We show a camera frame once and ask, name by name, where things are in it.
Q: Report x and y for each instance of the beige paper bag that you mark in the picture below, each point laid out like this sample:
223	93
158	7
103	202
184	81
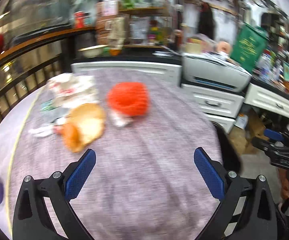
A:
116	36

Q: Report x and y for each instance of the wooden railing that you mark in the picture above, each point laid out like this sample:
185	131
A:
27	66

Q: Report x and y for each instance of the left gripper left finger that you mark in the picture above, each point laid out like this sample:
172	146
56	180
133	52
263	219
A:
31	219

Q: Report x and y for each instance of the red tin can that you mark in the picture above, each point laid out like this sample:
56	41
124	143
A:
79	19

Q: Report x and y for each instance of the cream bowl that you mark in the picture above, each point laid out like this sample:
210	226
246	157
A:
93	51

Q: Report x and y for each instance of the wooden shelf rack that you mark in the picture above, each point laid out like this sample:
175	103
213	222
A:
148	27

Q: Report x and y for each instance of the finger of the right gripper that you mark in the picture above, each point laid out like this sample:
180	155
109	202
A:
268	147
277	136

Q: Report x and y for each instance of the glass display case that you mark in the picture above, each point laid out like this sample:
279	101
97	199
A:
20	17

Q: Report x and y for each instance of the white tissue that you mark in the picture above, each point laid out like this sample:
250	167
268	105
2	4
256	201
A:
120	120

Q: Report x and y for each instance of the green tote bag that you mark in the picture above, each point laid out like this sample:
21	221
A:
249	46

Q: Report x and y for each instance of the white printer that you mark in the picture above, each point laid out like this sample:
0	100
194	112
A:
212	70

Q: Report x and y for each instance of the white drawer cabinet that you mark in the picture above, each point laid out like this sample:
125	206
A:
219	104

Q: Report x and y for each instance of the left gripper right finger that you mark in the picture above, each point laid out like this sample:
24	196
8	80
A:
246	209

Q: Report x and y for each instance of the white printed snack wrapper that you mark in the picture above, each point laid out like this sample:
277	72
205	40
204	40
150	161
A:
70	90

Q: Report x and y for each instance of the cardboard box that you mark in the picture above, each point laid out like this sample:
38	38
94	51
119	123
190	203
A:
241	135

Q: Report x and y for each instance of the black hanging wig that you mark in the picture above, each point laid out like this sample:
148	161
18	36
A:
206	24

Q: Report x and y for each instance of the orange foam fruit net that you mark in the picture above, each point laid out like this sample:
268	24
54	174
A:
129	98

